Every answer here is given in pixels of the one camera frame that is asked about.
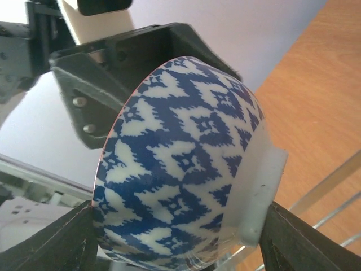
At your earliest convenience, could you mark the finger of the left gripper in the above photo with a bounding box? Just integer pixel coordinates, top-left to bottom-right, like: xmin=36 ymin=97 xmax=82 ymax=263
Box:
xmin=180 ymin=24 xmax=243 ymax=81
xmin=50 ymin=60 xmax=135 ymax=149

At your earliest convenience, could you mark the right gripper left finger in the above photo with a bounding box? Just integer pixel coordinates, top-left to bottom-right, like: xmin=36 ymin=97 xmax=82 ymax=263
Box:
xmin=1 ymin=200 xmax=98 ymax=270

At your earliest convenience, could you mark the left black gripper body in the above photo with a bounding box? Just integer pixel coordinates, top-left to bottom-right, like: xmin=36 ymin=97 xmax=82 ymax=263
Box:
xmin=25 ymin=0 xmax=198 ymax=85

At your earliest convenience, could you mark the red patterned bowl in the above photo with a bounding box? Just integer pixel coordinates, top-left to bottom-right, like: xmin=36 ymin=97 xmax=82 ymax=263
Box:
xmin=92 ymin=56 xmax=288 ymax=270

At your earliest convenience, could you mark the aluminium rail frame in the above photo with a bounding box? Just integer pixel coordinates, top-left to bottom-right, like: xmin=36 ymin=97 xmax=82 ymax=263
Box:
xmin=1 ymin=155 xmax=92 ymax=246

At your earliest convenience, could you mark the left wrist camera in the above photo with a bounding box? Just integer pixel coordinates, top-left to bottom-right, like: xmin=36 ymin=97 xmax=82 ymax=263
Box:
xmin=57 ymin=1 xmax=135 ymax=45

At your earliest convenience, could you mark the metal wire dish rack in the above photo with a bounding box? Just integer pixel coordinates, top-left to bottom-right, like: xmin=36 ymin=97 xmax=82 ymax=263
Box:
xmin=219 ymin=149 xmax=361 ymax=271

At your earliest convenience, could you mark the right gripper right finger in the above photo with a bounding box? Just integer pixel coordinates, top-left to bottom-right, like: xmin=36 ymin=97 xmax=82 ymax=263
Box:
xmin=259 ymin=202 xmax=360 ymax=271

